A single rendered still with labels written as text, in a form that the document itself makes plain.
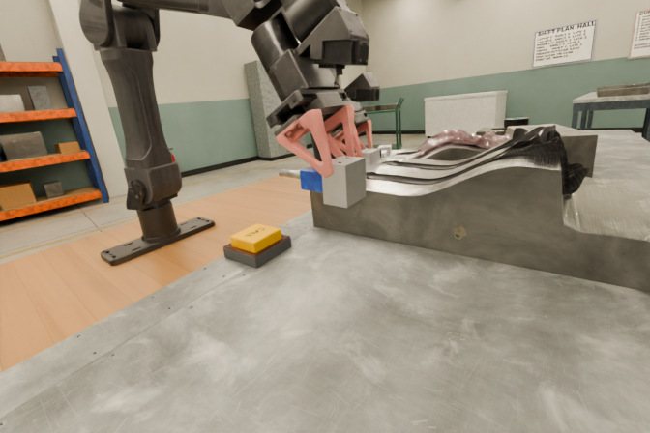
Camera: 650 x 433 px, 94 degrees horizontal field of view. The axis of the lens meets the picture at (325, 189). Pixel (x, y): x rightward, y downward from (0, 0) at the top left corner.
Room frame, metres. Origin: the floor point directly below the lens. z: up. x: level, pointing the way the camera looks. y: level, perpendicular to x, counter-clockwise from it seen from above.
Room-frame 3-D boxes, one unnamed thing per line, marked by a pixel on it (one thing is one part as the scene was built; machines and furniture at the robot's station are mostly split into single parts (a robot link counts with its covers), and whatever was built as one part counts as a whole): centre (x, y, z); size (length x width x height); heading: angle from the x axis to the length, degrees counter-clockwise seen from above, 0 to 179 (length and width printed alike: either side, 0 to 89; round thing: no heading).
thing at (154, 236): (0.57, 0.33, 0.84); 0.20 x 0.07 x 0.08; 140
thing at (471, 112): (6.95, -3.28, 0.47); 1.52 x 0.77 x 0.94; 44
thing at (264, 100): (6.73, 0.84, 0.97); 1.00 x 0.47 x 1.95; 134
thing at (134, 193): (0.57, 0.32, 0.90); 0.09 x 0.06 x 0.06; 155
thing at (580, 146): (0.84, -0.40, 0.85); 0.50 x 0.26 x 0.11; 70
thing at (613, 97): (3.90, -3.80, 0.44); 1.90 x 0.70 x 0.89; 134
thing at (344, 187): (0.41, 0.01, 0.93); 0.13 x 0.05 x 0.05; 53
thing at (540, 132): (0.52, -0.24, 0.92); 0.35 x 0.16 x 0.09; 53
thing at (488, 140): (0.84, -0.39, 0.90); 0.26 x 0.18 x 0.08; 70
